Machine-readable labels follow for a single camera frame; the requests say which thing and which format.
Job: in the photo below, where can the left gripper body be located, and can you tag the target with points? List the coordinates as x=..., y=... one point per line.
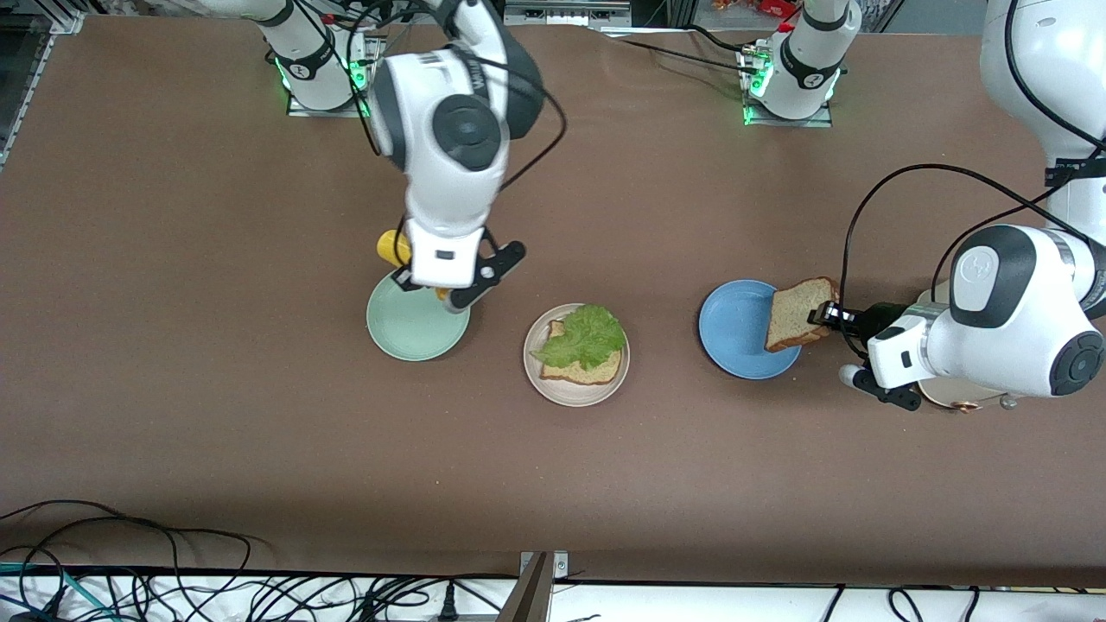
x=874, y=319

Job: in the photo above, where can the brown bread slice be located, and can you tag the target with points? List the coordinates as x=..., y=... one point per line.
x=795, y=315
x=596, y=373

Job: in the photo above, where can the yellow mustard squeeze bottle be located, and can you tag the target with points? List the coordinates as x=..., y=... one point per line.
x=393, y=246

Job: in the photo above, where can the green lettuce leaf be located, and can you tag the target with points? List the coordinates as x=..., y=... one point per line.
x=583, y=337

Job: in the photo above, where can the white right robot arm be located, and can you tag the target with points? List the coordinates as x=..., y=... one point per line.
x=449, y=130

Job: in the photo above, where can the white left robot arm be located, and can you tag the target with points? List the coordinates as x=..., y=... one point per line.
x=1020, y=320

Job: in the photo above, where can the mint green plate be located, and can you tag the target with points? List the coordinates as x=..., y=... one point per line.
x=410, y=333

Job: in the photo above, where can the blue plate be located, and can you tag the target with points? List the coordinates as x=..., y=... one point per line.
x=734, y=337

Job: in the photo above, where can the beige plate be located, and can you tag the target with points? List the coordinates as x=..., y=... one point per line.
x=575, y=396

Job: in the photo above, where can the white toaster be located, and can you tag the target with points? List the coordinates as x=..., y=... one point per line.
x=963, y=404

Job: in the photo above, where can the grey power strip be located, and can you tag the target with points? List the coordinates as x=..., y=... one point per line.
x=566, y=13

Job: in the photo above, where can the red package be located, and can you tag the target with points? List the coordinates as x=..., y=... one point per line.
x=769, y=7

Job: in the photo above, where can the black power plug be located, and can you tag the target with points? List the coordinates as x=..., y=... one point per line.
x=448, y=609

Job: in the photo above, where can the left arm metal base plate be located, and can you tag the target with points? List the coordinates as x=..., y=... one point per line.
x=791, y=123

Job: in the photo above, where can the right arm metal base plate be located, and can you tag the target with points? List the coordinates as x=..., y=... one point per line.
x=298, y=108

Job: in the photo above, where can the grey metal bracket post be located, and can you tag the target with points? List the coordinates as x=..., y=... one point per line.
x=536, y=596

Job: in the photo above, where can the long aluminium edge rail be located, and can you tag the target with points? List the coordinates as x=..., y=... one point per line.
x=39, y=65

